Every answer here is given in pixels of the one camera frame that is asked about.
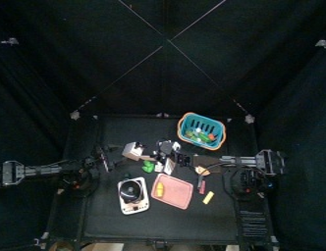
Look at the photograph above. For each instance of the light green toy food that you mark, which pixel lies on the light green toy food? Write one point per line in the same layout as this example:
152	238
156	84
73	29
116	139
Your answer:
190	133

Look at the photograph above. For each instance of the teal basket with orange rim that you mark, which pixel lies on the teal basket with orange rim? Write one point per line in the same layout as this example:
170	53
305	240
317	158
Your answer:
202	130

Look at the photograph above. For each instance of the green toy vegetable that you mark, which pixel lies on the green toy vegetable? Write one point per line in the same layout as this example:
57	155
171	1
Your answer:
204	137

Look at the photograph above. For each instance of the red toy stick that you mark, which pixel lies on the red toy stick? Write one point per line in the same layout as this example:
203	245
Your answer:
203	187

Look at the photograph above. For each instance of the white kitchen scale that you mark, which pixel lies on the white kitchen scale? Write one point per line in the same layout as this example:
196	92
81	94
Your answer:
135	205

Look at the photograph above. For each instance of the grey frame clamp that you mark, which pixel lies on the grey frame clamp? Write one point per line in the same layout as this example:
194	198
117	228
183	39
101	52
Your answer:
10	41
322	43

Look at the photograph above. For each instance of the orange toy food piece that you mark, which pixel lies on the orange toy food piece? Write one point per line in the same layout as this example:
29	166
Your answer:
211	135

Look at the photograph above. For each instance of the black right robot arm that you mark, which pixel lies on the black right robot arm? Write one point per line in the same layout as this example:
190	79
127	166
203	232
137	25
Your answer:
249	160

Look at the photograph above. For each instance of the beige left wrist camera box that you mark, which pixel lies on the beige left wrist camera box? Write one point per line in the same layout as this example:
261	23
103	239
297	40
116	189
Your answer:
133	151

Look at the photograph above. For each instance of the green toy pepper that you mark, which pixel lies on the green toy pepper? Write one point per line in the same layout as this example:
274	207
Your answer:
148	167

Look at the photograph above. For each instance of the white toy ball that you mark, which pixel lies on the white toy ball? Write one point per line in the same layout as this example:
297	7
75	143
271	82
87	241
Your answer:
198	130

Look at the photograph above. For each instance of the grey frame corner bracket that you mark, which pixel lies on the grey frame corner bracket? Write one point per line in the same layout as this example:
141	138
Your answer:
250	118
75	114

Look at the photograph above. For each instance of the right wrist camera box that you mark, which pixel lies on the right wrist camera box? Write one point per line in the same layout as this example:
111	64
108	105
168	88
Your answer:
168	146

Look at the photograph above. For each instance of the small white toy piece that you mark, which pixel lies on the small white toy piece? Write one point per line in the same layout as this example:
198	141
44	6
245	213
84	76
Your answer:
159	167

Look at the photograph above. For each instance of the yellow toy food piece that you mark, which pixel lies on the yellow toy food piece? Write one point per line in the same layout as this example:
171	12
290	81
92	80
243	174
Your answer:
160	189

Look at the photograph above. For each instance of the tan wooden toy piece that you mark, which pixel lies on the tan wooden toy piece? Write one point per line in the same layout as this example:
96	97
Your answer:
203	170

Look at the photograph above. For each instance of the pink cutting board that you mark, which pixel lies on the pink cutting board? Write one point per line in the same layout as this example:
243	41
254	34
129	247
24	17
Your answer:
172	191

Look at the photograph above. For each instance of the grey frame middle bracket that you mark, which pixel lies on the grey frame middle bracket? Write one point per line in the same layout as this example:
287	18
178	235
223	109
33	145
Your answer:
162	115

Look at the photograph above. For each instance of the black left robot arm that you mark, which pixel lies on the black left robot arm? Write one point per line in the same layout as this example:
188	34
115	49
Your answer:
38	170

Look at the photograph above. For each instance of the black toy pot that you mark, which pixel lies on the black toy pot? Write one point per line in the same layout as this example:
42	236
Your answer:
131	190

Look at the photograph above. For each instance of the yellow toy block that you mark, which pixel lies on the yellow toy block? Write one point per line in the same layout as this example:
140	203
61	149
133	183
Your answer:
208	197

